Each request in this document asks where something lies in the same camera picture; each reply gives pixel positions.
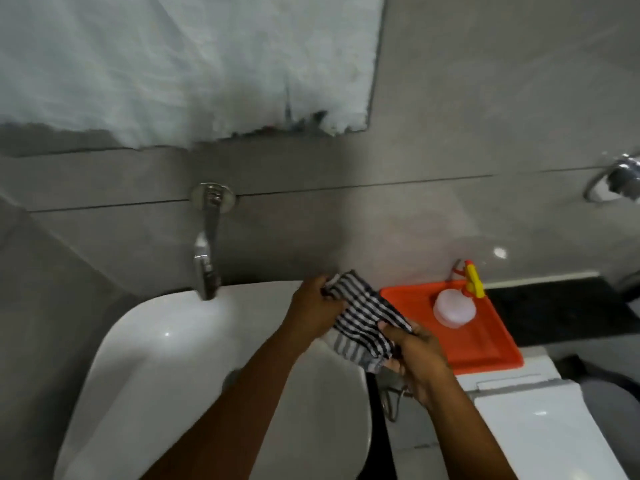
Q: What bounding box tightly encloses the black stone ledge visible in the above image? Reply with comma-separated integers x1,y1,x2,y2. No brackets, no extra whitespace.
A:
484,275,640,347

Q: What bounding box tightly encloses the person's right forearm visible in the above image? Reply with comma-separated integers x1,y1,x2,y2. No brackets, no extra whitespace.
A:
424,376,519,480

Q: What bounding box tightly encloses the chrome wall tap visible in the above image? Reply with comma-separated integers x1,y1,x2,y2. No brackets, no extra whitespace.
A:
190,183,237,301

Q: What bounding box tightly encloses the person's right hand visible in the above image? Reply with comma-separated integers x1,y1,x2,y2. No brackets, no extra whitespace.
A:
377,321,457,411

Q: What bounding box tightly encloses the white ceramic wash basin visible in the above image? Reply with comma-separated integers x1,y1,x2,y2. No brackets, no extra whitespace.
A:
53,281,373,480

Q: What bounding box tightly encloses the person's left hand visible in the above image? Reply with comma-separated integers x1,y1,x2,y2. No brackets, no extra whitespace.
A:
281,275,348,347

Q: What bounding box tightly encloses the chrome wall fixture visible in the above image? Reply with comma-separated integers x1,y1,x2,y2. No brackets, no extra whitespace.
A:
584,154,640,204

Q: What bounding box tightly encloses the wall mirror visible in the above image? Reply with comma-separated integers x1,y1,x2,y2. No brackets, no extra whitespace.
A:
0,0,389,158

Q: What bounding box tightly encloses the person's left forearm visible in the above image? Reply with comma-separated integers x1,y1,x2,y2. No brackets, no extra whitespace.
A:
141,331,321,480

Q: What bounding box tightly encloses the white spray bottle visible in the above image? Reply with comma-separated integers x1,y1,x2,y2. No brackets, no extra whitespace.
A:
433,260,487,329

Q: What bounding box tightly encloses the orange plastic tray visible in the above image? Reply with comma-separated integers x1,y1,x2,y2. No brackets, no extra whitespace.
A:
379,280,525,376

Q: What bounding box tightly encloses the black white striped cloth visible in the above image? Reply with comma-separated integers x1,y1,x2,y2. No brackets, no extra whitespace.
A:
321,270,414,374

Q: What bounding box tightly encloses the white toilet cistern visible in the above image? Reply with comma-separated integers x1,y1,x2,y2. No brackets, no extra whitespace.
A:
455,346,630,480

